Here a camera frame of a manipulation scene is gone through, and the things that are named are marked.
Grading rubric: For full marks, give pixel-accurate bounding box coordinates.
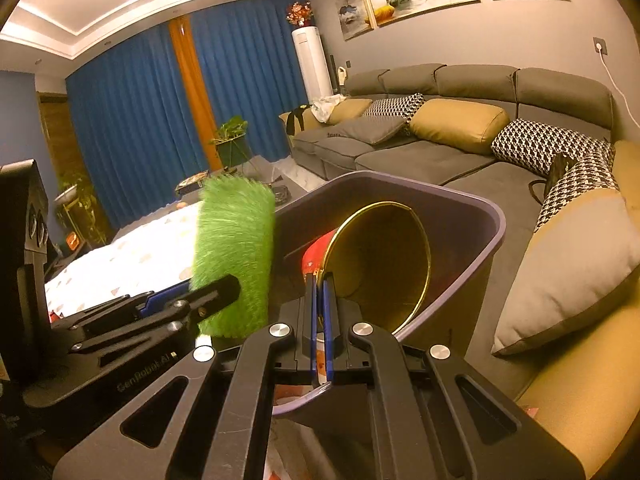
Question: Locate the large mustard cushion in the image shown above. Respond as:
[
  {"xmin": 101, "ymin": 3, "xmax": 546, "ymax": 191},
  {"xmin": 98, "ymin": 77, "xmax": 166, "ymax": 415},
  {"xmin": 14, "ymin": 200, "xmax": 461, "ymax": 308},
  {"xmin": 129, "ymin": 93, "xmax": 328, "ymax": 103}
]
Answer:
[{"xmin": 409, "ymin": 98, "xmax": 511, "ymax": 155}]

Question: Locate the red tin with gold rim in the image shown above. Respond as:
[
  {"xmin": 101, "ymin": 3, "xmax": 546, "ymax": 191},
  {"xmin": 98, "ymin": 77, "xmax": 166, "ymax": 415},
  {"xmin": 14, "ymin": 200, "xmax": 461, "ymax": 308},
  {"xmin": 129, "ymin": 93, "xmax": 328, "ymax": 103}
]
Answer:
[{"xmin": 301, "ymin": 201, "xmax": 432, "ymax": 395}]

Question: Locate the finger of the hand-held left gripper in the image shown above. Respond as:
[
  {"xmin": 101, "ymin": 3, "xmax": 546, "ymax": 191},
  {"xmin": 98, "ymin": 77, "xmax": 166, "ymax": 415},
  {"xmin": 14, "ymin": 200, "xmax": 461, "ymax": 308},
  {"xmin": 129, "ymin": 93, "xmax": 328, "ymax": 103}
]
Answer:
[
  {"xmin": 145, "ymin": 285, "xmax": 191, "ymax": 313},
  {"xmin": 50, "ymin": 275, "xmax": 242, "ymax": 359}
]

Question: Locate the small landscape painting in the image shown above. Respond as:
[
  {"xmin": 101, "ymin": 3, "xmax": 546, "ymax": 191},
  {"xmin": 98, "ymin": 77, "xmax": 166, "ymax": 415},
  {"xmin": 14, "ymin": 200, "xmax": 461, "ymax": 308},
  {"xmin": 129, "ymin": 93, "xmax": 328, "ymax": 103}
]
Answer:
[{"xmin": 329, "ymin": 0, "xmax": 374, "ymax": 41}]

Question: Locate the small mustard cushion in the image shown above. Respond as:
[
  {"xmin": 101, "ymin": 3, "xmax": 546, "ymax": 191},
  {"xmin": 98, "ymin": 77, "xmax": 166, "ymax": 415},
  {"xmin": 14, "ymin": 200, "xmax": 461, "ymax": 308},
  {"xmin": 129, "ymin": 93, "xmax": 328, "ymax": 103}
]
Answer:
[{"xmin": 327, "ymin": 98, "xmax": 374, "ymax": 124}]

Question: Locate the large houndstooth cushion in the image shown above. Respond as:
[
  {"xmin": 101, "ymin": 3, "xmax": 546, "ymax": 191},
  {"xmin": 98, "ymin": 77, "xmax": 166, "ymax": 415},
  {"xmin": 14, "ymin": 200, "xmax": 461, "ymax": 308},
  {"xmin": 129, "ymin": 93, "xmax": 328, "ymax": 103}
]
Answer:
[{"xmin": 491, "ymin": 118, "xmax": 614, "ymax": 177}]

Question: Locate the wall socket with white cable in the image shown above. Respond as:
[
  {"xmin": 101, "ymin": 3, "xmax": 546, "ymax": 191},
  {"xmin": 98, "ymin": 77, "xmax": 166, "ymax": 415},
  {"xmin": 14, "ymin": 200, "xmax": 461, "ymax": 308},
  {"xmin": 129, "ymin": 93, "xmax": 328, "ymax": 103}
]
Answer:
[{"xmin": 592, "ymin": 36, "xmax": 640, "ymax": 128}]

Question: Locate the orange curtain strip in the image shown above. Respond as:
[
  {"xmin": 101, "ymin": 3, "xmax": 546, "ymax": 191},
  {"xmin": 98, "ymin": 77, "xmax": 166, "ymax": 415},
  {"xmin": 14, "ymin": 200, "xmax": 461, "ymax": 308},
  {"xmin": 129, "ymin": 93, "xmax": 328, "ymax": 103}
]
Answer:
[{"xmin": 168, "ymin": 16, "xmax": 223, "ymax": 172}]

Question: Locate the black bag with strap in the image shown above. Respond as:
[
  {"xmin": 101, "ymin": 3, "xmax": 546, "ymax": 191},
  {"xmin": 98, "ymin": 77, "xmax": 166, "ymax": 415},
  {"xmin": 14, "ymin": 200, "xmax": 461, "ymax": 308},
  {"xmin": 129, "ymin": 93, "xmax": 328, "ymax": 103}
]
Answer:
[{"xmin": 528, "ymin": 153, "xmax": 577, "ymax": 197}]

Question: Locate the white printed blanket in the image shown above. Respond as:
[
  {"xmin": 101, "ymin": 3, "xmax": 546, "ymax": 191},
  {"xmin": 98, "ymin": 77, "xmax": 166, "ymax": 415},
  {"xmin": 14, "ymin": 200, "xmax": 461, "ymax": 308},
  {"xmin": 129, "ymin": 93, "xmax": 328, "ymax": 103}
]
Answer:
[{"xmin": 44, "ymin": 202, "xmax": 203, "ymax": 320}]

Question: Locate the potted plant in green pot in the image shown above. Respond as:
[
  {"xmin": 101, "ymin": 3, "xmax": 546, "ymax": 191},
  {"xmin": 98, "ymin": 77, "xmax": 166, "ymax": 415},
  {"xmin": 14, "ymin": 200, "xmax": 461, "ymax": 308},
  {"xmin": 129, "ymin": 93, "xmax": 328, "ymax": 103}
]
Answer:
[{"xmin": 209, "ymin": 115, "xmax": 251, "ymax": 169}]

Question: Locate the plain grey cushion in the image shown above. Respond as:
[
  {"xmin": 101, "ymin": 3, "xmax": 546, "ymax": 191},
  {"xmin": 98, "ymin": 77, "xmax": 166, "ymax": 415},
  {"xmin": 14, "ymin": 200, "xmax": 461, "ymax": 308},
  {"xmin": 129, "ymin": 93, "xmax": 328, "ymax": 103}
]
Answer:
[{"xmin": 340, "ymin": 117, "xmax": 406, "ymax": 145}]

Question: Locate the small houndstooth cushion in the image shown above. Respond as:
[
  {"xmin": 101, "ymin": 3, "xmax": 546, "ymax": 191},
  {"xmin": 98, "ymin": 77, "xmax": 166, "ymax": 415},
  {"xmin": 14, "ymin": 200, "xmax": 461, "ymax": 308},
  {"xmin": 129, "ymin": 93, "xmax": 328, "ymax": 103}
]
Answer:
[{"xmin": 362, "ymin": 93, "xmax": 425, "ymax": 124}]

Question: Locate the mustard seat cushion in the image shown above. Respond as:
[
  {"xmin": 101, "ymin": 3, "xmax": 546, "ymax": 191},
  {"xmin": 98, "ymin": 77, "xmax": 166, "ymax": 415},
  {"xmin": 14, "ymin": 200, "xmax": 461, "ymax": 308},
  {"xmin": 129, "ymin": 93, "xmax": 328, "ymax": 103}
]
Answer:
[{"xmin": 517, "ymin": 139, "xmax": 640, "ymax": 480}]

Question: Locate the grey sectional sofa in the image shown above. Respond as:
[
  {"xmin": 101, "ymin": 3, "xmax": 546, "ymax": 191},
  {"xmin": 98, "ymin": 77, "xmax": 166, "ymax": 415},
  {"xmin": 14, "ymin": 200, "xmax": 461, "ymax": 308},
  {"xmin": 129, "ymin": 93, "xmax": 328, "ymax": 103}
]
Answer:
[{"xmin": 289, "ymin": 63, "xmax": 621, "ymax": 403}]

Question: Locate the trailing plant on stand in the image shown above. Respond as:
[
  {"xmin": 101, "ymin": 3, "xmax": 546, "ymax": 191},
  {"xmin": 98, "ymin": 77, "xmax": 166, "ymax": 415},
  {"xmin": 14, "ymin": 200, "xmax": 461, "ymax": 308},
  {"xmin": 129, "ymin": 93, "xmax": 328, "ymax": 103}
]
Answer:
[{"xmin": 53, "ymin": 170, "xmax": 109, "ymax": 247}]

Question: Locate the white cloth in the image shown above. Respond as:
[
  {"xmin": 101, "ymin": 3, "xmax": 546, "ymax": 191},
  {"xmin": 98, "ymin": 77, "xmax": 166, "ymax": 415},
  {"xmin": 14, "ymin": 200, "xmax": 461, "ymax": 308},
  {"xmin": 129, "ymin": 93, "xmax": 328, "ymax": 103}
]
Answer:
[{"xmin": 311, "ymin": 94, "xmax": 347, "ymax": 122}]

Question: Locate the grey yellow cushion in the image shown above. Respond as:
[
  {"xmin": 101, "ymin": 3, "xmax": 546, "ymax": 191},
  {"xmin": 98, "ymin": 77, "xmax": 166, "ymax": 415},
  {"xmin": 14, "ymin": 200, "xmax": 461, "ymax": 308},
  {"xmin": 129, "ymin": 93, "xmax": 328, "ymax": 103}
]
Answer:
[{"xmin": 492, "ymin": 151, "xmax": 634, "ymax": 357}]

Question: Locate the wooden wall panel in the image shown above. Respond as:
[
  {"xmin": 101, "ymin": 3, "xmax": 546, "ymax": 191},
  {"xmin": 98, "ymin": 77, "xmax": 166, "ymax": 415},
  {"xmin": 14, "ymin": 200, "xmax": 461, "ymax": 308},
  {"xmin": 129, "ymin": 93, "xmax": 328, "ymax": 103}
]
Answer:
[{"xmin": 36, "ymin": 91, "xmax": 72, "ymax": 173}]

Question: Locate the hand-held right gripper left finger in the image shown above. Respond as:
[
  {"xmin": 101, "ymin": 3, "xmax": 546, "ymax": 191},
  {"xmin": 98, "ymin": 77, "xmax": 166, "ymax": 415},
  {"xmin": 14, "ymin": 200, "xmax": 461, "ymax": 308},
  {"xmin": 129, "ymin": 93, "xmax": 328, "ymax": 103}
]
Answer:
[{"xmin": 52, "ymin": 274, "xmax": 321, "ymax": 480}]

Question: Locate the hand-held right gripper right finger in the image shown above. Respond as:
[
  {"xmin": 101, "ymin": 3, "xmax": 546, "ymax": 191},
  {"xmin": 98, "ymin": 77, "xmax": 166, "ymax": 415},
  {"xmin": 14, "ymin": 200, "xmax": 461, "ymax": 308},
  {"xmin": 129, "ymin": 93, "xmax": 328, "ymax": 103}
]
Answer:
[{"xmin": 322, "ymin": 279, "xmax": 587, "ymax": 480}]

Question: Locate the grey plastic bin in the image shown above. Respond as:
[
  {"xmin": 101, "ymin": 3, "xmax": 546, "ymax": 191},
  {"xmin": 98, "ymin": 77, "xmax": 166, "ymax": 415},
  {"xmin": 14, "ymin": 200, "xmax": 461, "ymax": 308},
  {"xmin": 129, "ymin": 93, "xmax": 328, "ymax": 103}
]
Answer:
[{"xmin": 272, "ymin": 170, "xmax": 507, "ymax": 418}]

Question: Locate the patterned tray box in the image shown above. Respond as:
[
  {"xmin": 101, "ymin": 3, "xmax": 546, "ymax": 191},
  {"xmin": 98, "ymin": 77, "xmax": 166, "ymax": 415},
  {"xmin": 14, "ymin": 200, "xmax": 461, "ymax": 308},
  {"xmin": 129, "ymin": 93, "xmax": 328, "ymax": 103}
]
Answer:
[{"xmin": 174, "ymin": 172, "xmax": 209, "ymax": 194}]

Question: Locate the white tower air conditioner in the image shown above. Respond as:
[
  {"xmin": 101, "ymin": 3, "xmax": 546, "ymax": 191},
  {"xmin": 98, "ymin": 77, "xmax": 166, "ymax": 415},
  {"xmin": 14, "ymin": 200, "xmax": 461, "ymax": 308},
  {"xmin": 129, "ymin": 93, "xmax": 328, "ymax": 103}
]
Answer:
[{"xmin": 292, "ymin": 26, "xmax": 334, "ymax": 104}]

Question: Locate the artificial flower bouquet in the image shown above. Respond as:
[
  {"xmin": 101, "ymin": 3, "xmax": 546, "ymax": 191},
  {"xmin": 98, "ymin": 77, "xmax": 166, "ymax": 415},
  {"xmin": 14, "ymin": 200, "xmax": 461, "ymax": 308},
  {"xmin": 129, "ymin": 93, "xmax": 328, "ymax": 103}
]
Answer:
[{"xmin": 285, "ymin": 1, "xmax": 314, "ymax": 29}]

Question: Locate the blue curtain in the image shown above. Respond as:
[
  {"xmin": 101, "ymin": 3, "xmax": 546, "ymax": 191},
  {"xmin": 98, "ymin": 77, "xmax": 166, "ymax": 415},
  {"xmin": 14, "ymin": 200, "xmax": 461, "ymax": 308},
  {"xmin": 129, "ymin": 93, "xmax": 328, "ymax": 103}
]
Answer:
[
  {"xmin": 65, "ymin": 19, "xmax": 222, "ymax": 232},
  {"xmin": 190, "ymin": 0, "xmax": 309, "ymax": 162}
]

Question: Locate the grey coffee table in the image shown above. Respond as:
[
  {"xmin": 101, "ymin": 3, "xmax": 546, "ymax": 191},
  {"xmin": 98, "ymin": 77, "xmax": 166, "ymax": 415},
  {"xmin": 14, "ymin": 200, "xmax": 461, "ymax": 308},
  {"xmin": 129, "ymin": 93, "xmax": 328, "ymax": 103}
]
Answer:
[{"xmin": 112, "ymin": 154, "xmax": 312, "ymax": 242}]

